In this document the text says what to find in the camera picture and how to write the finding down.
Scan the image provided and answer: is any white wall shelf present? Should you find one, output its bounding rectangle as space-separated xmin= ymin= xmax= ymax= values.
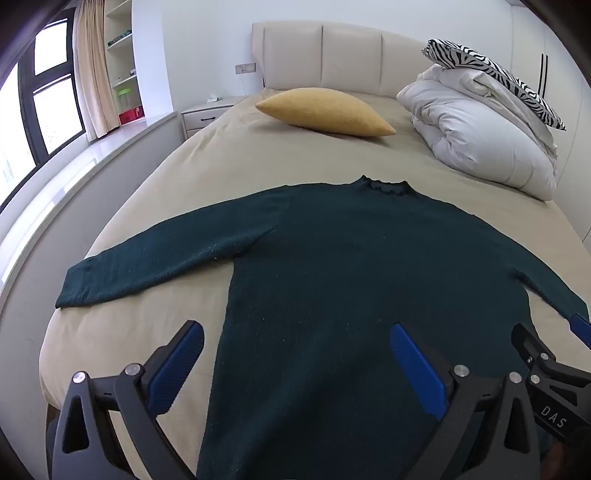
xmin=104 ymin=0 xmax=145 ymax=127

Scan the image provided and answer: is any white nightstand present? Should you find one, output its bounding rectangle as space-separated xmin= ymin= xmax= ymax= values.
xmin=180 ymin=96 xmax=245 ymax=139

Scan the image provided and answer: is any yellow pillow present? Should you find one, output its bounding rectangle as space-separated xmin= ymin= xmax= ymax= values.
xmin=255 ymin=87 xmax=397 ymax=138

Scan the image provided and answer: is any beige bed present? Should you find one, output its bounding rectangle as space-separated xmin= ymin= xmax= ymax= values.
xmin=38 ymin=88 xmax=591 ymax=480

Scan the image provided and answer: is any white folded duvet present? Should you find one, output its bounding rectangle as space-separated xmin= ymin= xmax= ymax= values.
xmin=396 ymin=65 xmax=558 ymax=201

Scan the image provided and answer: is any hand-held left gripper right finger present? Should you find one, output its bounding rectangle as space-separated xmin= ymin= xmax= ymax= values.
xmin=389 ymin=323 xmax=555 ymax=480

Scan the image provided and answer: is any cream padded headboard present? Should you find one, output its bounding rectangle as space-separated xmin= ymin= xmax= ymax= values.
xmin=252 ymin=21 xmax=444 ymax=100

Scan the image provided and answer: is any beige curtain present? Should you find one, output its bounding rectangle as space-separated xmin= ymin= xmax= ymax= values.
xmin=74 ymin=0 xmax=122 ymax=139

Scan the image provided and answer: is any zebra striped pillow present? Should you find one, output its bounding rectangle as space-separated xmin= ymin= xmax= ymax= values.
xmin=422 ymin=39 xmax=567 ymax=132

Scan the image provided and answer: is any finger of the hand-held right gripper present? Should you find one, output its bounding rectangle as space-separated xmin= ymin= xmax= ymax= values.
xmin=569 ymin=313 xmax=591 ymax=352
xmin=511 ymin=323 xmax=557 ymax=370

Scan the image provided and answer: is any dark green knit sweater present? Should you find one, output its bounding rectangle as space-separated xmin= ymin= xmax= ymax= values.
xmin=55 ymin=175 xmax=591 ymax=480

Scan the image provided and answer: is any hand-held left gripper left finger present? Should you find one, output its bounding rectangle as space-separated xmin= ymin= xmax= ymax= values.
xmin=52 ymin=320 xmax=205 ymax=480

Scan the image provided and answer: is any white window ledge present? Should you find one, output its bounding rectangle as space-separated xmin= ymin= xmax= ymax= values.
xmin=0 ymin=111 xmax=181 ymax=301

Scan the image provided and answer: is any black framed window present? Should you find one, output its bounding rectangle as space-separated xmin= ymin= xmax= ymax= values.
xmin=0 ymin=16 xmax=87 ymax=208

